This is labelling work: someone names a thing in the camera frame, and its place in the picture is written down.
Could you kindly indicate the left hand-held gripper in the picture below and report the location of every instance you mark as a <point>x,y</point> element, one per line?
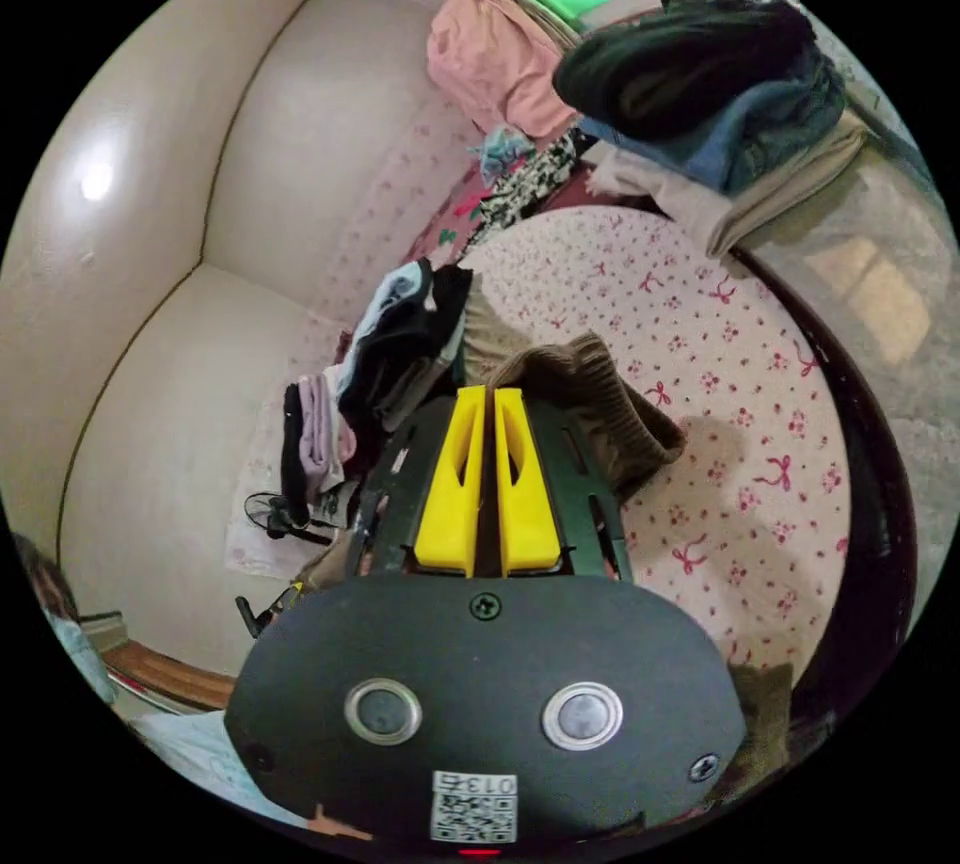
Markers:
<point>255,616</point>

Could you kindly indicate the person's body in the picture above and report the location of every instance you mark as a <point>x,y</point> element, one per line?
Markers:
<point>187,751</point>

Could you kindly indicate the black standing fan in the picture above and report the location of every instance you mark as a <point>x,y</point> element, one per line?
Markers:
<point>274,511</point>

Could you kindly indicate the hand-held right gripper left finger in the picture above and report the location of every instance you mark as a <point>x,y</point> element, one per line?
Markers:
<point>450,496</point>

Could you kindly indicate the pink rolled blanket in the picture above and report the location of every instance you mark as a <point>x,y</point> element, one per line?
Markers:
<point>487,61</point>

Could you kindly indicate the brown long pants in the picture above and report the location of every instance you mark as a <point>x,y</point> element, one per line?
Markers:
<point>600,399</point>

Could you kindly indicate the pile of clothes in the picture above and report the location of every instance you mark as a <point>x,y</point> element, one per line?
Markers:
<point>397,346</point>
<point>712,69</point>

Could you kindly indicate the black and white patterned cloth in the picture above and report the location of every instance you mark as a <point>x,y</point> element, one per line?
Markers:
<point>529,185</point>

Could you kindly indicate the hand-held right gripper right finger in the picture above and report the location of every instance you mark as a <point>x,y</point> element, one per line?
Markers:
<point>529,504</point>

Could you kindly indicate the bed with floral sheet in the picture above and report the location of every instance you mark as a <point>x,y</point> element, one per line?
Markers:
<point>712,369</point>

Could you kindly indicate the person's right hand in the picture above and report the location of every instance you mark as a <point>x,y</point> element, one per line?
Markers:
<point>334,823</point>

